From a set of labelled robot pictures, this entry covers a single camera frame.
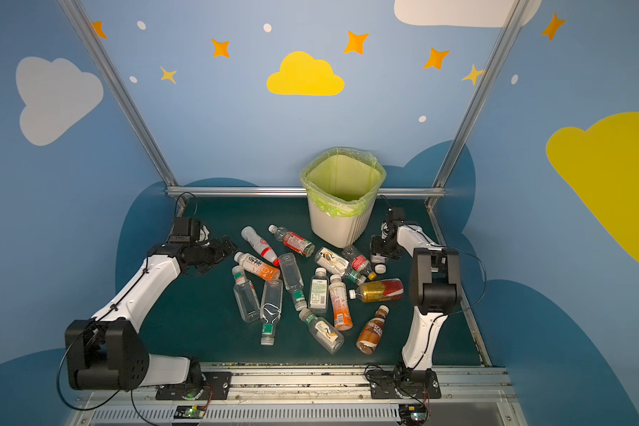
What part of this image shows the left controller board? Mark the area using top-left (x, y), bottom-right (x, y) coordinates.
top-left (173, 405), bottom-right (207, 421)

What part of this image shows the controller board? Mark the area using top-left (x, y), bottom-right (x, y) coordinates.
top-left (173, 405), bottom-right (207, 421)
top-left (399, 404), bottom-right (429, 425)

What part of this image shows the small bottle red label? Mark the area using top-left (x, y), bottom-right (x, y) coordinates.
top-left (342, 245), bottom-right (377, 280)

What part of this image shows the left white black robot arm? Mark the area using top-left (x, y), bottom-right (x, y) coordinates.
top-left (65, 236), bottom-right (237, 398)

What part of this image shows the yellow red tea bottle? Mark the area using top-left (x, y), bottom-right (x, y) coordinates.
top-left (349, 279), bottom-right (404, 303)

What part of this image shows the left aluminium frame post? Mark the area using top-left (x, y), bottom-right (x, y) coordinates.
top-left (58, 0), bottom-right (179, 189)

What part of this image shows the brown coffee bottle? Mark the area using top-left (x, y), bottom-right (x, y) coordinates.
top-left (356, 305), bottom-right (390, 355)

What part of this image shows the aluminium frame post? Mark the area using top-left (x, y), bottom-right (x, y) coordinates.
top-left (58, 0), bottom-right (179, 189)
top-left (424, 0), bottom-right (531, 209)

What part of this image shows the clear bottle green white label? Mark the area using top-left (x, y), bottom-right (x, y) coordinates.
top-left (309, 267), bottom-right (329, 314)

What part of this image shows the right aluminium frame post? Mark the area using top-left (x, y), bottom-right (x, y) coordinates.
top-left (424, 0), bottom-right (531, 209)

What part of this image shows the white label green cap bottle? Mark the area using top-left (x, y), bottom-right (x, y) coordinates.
top-left (315, 247), bottom-right (367, 285)

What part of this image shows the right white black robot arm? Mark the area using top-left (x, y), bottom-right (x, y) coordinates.
top-left (371, 220), bottom-right (461, 388)

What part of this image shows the crushed clear bottle green cap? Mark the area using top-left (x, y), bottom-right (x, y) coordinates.
top-left (260, 280), bottom-right (284, 346)

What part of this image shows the white orange gradient bottle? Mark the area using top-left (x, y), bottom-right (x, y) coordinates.
top-left (328, 274), bottom-right (353, 331)

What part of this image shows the white waste bin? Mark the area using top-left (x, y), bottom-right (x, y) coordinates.
top-left (308, 199), bottom-right (376, 249)

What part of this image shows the white bottle red cap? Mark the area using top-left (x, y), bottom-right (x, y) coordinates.
top-left (241, 225), bottom-right (280, 267)

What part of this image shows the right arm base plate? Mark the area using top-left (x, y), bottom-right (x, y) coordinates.
top-left (364, 368), bottom-right (442, 401)

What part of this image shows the clear square bottle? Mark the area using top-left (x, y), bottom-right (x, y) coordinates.
top-left (232, 266), bottom-right (260, 323)

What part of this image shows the clear bottle white yellow label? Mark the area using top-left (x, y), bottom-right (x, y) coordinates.
top-left (298, 308), bottom-right (344, 355)

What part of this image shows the right controller board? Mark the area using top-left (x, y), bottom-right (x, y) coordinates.
top-left (399, 404), bottom-right (429, 425)

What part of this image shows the clear bottle red label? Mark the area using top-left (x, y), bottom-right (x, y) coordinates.
top-left (268, 225), bottom-right (315, 258)

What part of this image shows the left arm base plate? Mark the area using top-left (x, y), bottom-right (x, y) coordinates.
top-left (155, 371), bottom-right (233, 402)

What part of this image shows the white orange label bottle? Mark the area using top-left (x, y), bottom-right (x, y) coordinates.
top-left (234, 252), bottom-right (282, 280)

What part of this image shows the horizontal aluminium frame bar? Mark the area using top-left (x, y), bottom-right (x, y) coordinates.
top-left (167, 186), bottom-right (446, 198)

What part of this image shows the green plastic bin liner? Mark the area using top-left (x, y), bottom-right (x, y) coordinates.
top-left (300, 147), bottom-right (387, 218)

